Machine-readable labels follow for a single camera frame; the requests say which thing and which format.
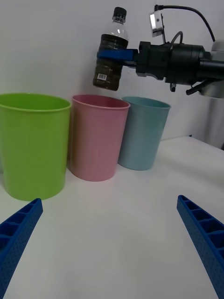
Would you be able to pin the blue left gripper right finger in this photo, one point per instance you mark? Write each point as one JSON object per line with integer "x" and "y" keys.
{"x": 205, "y": 236}

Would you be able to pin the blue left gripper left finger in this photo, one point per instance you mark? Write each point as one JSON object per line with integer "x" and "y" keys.
{"x": 16, "y": 238}

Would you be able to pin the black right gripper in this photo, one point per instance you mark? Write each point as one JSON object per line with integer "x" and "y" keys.
{"x": 154, "y": 60}

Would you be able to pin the dark drink plastic bottle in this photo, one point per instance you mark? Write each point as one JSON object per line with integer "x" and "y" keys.
{"x": 109, "y": 72}

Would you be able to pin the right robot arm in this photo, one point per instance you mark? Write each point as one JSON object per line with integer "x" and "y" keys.
{"x": 193, "y": 63}

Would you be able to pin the pale blue plastic bin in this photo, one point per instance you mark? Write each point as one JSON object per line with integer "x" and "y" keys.
{"x": 142, "y": 137}

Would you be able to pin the pink plastic bin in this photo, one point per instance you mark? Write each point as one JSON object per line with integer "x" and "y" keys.
{"x": 95, "y": 144}

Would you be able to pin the green plastic bin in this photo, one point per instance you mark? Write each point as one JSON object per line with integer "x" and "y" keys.
{"x": 35, "y": 149}

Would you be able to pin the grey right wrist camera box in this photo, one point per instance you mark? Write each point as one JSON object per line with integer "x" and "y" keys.
{"x": 156, "y": 23}

